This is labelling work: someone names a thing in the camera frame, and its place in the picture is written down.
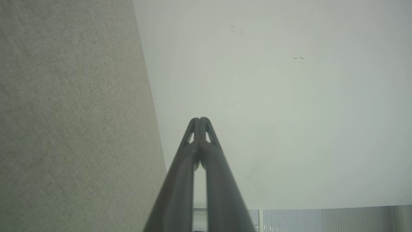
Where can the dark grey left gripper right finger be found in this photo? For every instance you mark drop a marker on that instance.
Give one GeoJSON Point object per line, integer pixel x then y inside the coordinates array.
{"type": "Point", "coordinates": [222, 193]}

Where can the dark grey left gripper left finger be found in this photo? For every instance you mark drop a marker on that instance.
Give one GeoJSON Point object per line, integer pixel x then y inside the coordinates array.
{"type": "Point", "coordinates": [180, 187]}

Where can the white ribbed panel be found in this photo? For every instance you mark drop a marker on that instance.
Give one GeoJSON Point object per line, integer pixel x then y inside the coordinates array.
{"type": "Point", "coordinates": [322, 220]}

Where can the grey-green fabric sofa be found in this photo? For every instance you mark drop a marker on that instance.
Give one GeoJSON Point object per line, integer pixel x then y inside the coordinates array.
{"type": "Point", "coordinates": [70, 122]}

